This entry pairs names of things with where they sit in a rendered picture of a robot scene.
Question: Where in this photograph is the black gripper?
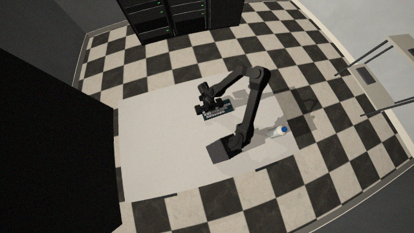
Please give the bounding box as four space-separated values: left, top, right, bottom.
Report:
195 98 224 115

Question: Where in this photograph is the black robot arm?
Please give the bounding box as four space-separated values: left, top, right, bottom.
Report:
198 65 271 152

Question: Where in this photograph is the dark green keyboard case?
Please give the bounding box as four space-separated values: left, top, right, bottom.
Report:
202 99 234 120

